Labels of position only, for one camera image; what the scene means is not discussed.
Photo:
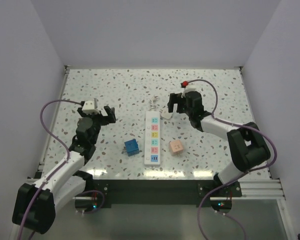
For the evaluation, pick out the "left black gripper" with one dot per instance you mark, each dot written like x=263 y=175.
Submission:
x=106 y=120

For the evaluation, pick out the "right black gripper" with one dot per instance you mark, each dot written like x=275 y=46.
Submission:
x=175 y=99

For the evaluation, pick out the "white plug adapter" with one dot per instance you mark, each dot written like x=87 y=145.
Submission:
x=166 y=115

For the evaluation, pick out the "blue cube socket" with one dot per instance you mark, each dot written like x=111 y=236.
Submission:
x=131 y=147

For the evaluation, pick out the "white power strip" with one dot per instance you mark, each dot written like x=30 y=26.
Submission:
x=152 y=138

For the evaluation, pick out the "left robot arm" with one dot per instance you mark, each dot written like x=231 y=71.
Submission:
x=37 y=204

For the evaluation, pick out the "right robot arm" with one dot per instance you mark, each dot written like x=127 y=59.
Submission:
x=247 y=146

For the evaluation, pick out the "pink cube socket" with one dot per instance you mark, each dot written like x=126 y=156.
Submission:
x=176 y=147

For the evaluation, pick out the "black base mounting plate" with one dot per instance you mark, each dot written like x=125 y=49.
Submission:
x=154 y=192

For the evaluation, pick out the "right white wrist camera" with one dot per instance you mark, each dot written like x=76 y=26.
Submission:
x=187 y=88

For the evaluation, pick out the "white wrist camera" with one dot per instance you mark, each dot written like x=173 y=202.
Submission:
x=90 y=107
x=187 y=88

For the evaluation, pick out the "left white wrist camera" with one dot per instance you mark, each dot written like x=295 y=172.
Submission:
x=90 y=107

